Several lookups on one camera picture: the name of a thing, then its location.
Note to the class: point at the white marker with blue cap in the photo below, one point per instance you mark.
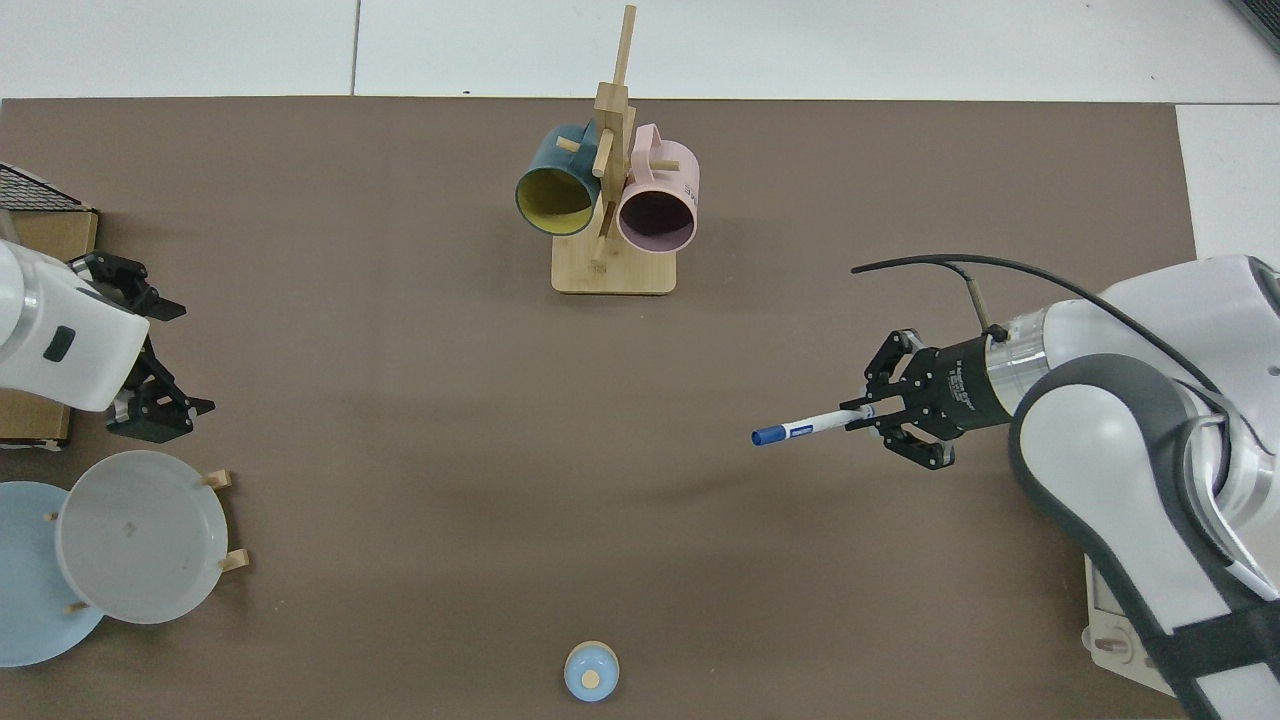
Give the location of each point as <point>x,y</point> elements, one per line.
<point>800,428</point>

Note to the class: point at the grey plate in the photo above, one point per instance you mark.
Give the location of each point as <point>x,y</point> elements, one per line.
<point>140,540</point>

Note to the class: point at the wooden plate rack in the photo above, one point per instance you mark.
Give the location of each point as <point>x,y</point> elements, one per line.
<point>235,560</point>

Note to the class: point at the brown table cloth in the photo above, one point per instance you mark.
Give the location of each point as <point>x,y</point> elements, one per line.
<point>400,400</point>

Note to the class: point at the light blue plate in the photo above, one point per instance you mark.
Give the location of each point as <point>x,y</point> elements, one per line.
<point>30,600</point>

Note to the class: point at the pale toaster oven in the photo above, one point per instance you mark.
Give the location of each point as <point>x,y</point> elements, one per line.
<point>1105,640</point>

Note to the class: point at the wooden cup stand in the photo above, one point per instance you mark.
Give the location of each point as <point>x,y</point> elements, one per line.
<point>620,275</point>

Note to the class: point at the pink cup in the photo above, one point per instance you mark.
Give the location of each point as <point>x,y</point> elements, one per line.
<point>645,185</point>

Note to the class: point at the small blue round thing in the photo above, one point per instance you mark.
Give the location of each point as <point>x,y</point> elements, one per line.
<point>592,672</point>

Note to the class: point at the teal cup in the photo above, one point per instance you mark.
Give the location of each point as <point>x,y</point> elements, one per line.
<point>545,165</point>

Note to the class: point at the dark grey object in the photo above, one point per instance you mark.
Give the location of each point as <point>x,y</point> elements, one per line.
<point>1262,15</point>

